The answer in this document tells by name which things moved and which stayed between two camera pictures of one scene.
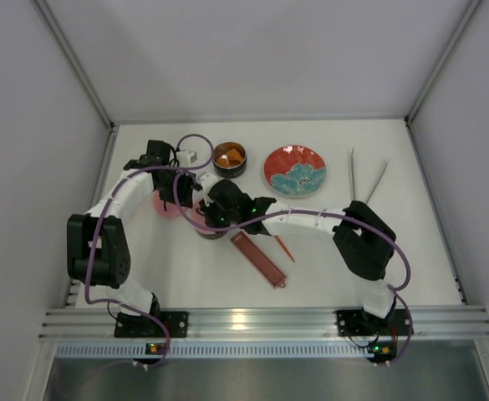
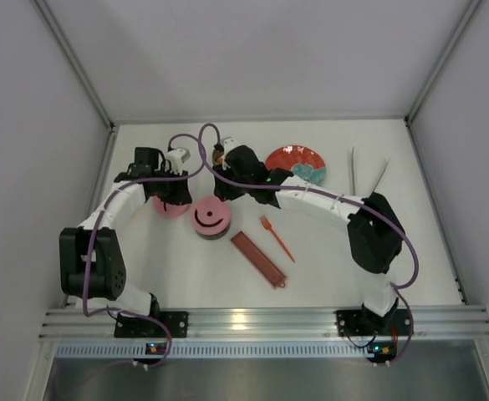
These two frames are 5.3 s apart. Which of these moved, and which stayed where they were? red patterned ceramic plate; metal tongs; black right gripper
Moved: black right gripper
Stayed: red patterned ceramic plate; metal tongs
